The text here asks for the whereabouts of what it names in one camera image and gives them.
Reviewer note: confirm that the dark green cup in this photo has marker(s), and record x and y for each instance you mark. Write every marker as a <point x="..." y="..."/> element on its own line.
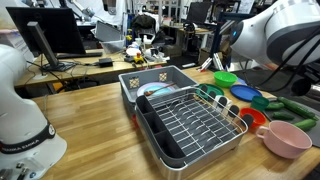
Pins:
<point x="260" y="103"/>

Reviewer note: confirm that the small steel jug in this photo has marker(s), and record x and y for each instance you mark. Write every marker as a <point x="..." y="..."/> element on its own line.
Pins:
<point x="316" y="92"/>

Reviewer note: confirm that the blue tape piece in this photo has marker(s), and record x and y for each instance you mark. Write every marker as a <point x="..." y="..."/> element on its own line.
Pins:
<point x="241" y="81"/>

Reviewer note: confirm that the small dark green cucumber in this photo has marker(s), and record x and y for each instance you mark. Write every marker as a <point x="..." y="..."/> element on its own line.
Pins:
<point x="283" y="116"/>

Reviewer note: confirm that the black keyboard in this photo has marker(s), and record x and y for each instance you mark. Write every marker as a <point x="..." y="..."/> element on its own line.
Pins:
<point x="80" y="55"/>

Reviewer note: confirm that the black monitor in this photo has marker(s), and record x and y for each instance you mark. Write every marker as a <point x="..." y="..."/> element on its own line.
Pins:
<point x="60" y="30"/>

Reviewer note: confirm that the pink bowl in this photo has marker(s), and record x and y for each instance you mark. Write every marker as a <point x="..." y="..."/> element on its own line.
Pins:
<point x="286" y="140"/>

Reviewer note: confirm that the yellow toy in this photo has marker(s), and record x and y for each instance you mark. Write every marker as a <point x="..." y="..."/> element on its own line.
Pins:
<point x="138" y="58"/>

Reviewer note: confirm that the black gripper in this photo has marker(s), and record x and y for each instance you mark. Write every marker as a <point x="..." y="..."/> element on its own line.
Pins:
<point x="301" y="87"/>

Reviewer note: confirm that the dark jacket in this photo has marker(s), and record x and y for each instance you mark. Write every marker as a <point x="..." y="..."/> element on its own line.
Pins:
<point x="143" y="22"/>

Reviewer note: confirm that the white cup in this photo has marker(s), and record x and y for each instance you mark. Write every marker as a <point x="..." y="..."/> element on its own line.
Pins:
<point x="218" y="101"/>

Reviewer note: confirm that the medium green cucumber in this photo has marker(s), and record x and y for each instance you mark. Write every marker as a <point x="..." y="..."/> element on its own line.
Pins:
<point x="275" y="106"/>

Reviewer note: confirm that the bright green bowl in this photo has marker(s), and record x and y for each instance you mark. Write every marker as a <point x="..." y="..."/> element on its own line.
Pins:
<point x="225" y="79"/>

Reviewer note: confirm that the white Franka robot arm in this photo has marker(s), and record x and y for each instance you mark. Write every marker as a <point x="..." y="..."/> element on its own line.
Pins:
<point x="20" y="116"/>

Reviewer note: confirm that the pale blue plate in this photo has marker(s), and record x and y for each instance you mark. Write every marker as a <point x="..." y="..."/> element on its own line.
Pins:
<point x="148" y="87"/>

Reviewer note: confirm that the grey plastic bin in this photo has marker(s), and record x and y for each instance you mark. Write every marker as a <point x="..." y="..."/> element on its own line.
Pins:
<point x="176" y="75"/>

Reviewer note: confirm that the orange bowl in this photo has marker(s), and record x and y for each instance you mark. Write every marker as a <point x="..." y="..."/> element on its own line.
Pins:
<point x="255" y="116"/>

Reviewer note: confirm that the grey dish rack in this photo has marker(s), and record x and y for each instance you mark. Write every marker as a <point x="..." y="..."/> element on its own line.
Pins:
<point x="186" y="123"/>

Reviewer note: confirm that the wooden side desk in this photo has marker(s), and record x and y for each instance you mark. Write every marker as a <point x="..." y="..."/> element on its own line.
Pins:
<point x="80" y="66"/>

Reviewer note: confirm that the grey tablet screen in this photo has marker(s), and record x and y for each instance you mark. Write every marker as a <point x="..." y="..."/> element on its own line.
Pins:
<point x="107" y="31"/>

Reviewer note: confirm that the white and black tool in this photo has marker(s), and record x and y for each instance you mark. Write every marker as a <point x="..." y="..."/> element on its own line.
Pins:
<point x="211" y="62"/>

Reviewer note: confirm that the dark green plate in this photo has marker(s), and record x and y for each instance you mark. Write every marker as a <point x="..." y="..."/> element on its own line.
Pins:
<point x="215" y="90"/>

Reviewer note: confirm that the wooden spoon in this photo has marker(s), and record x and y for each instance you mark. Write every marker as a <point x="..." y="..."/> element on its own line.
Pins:
<point x="160" y="88"/>

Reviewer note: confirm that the large zucchini with stem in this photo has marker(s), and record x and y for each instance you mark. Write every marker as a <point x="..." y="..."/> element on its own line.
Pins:
<point x="296" y="107"/>

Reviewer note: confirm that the black power brick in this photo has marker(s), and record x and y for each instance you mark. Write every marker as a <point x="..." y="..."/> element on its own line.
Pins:
<point x="106" y="62"/>

